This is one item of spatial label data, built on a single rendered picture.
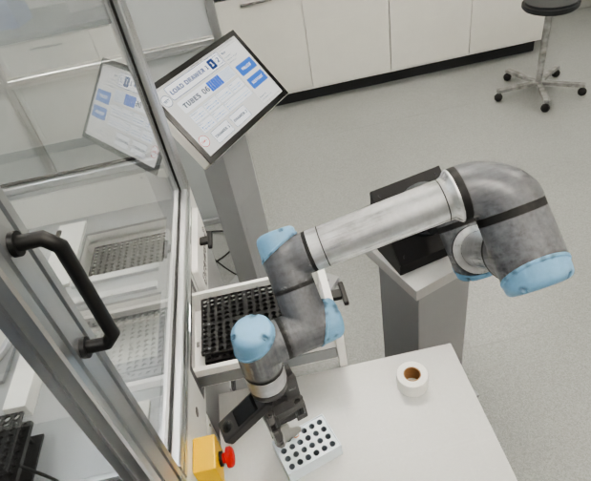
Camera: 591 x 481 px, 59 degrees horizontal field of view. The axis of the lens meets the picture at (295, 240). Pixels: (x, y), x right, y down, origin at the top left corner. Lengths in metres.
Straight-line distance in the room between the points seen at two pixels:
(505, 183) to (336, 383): 0.63
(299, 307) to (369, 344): 1.42
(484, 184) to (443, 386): 0.55
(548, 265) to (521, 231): 0.07
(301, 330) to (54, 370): 0.41
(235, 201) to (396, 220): 1.26
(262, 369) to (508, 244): 0.45
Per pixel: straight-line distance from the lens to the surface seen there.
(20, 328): 0.61
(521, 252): 0.90
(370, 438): 1.20
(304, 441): 1.17
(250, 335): 0.87
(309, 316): 0.89
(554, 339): 2.39
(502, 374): 2.24
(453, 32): 4.34
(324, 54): 4.08
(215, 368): 1.20
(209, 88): 1.88
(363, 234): 0.88
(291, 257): 0.88
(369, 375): 1.28
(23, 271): 0.58
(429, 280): 1.48
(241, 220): 2.12
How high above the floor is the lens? 1.82
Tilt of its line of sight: 40 degrees down
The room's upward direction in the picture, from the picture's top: 12 degrees counter-clockwise
